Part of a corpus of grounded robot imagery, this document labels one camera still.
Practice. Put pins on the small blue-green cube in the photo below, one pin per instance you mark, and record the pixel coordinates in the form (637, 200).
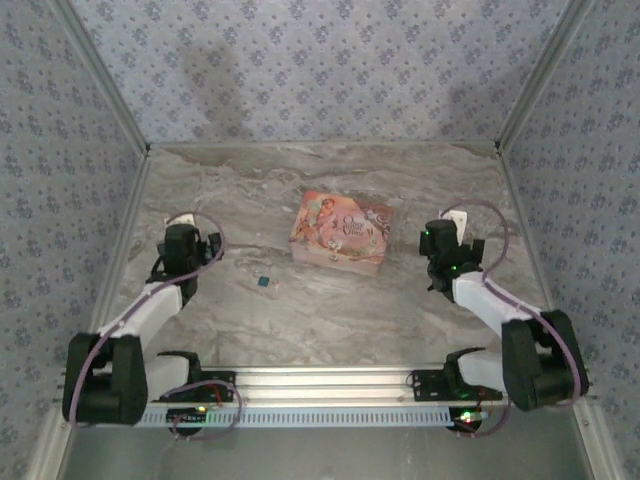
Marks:
(261, 281)

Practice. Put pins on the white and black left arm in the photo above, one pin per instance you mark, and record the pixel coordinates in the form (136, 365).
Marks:
(145, 310)

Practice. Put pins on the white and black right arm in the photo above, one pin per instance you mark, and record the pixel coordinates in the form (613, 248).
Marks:
(480, 300)

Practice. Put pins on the pink floral storybook box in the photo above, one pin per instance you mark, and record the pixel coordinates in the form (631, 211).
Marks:
(340, 230)

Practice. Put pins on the small circuit board with LED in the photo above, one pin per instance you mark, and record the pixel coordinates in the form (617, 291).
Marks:
(187, 415)
(467, 417)

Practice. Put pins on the aluminium side rail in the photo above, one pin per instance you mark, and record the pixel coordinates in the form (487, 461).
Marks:
(125, 240)
(525, 235)

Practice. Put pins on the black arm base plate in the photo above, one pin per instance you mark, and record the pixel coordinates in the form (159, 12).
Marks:
(220, 387)
(430, 385)

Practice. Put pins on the long aluminium base rail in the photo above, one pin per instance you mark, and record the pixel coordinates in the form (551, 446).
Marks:
(320, 385)

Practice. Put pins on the aluminium frame post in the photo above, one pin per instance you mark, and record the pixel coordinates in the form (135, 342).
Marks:
(545, 75)
(100, 75)

